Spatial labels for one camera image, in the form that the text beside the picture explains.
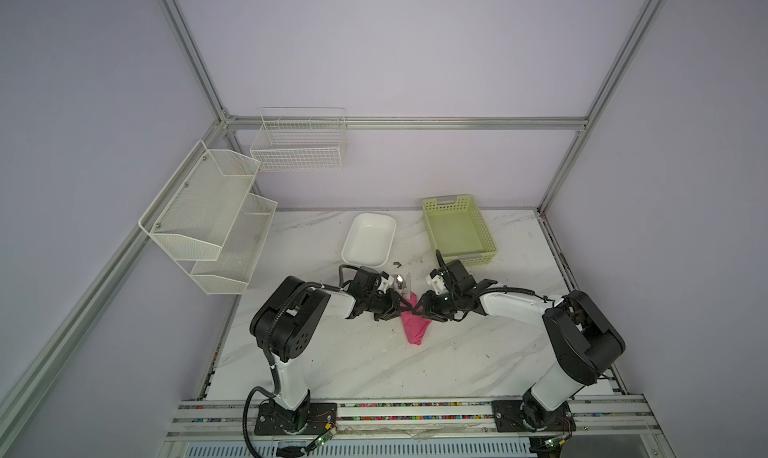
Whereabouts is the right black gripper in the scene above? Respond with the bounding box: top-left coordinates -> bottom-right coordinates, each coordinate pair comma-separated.
408,290 -> 460,321

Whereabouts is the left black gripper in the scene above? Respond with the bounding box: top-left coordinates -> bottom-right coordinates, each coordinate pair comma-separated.
364,289 -> 410,323

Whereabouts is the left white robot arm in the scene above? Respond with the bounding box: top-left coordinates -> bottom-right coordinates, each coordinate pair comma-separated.
249,264 -> 411,432

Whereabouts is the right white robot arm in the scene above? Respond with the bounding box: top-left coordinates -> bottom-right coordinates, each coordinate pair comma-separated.
412,260 -> 626,431

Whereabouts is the white plastic tray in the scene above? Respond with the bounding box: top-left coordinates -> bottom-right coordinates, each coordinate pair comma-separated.
341,212 -> 397,268

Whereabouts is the green perforated plastic basket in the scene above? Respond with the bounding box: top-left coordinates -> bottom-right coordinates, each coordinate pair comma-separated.
422,194 -> 497,266

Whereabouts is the white mesh lower shelf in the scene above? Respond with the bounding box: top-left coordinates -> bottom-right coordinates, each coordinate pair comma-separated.
190,193 -> 277,295

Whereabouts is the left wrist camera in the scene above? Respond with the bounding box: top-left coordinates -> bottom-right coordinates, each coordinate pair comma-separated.
375,271 -> 395,294

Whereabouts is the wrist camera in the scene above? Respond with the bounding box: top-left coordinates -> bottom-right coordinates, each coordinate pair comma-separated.
426,269 -> 447,295
375,271 -> 395,294

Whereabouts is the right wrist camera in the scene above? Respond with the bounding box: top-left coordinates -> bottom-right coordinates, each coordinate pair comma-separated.
426,269 -> 447,295

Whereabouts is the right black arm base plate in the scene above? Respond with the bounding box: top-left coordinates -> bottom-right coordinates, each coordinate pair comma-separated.
491,400 -> 576,433

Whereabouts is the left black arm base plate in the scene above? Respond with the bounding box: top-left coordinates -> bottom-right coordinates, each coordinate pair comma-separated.
252,401 -> 338,436

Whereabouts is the white wire wall basket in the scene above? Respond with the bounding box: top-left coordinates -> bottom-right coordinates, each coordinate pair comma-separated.
250,108 -> 347,172

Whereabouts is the aluminium front rail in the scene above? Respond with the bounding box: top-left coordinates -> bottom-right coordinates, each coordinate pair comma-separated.
165,395 -> 662,442

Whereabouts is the aluminium frame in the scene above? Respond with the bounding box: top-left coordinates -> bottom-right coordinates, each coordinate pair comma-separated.
1,0 -> 666,442

